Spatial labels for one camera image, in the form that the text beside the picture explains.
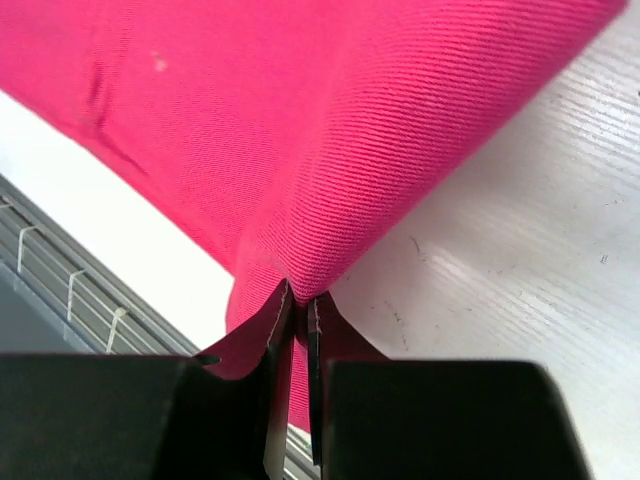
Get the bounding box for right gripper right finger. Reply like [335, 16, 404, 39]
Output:
[307, 294, 590, 479]

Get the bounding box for aluminium rail frame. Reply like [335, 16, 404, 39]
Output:
[1, 182, 320, 479]

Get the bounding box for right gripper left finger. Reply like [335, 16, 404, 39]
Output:
[1, 283, 293, 479]

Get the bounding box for pink trousers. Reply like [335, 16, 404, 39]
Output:
[0, 0, 631, 434]

